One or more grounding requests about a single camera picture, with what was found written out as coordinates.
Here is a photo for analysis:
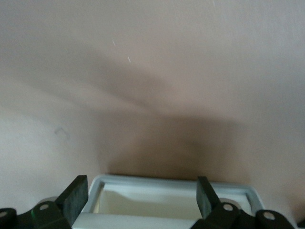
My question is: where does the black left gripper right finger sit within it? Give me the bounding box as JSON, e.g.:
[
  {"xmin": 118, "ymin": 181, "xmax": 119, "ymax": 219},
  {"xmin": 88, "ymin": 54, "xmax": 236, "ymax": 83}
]
[{"xmin": 193, "ymin": 176, "xmax": 295, "ymax": 229}]

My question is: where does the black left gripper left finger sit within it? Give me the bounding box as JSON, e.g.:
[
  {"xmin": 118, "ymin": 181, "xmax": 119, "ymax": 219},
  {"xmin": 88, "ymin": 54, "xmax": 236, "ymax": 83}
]
[{"xmin": 0, "ymin": 175, "xmax": 89, "ymax": 229}]

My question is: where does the white plastic drawer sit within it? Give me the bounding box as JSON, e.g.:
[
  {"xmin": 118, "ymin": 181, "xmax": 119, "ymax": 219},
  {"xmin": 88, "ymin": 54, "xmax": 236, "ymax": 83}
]
[{"xmin": 82, "ymin": 174, "xmax": 265, "ymax": 219}]

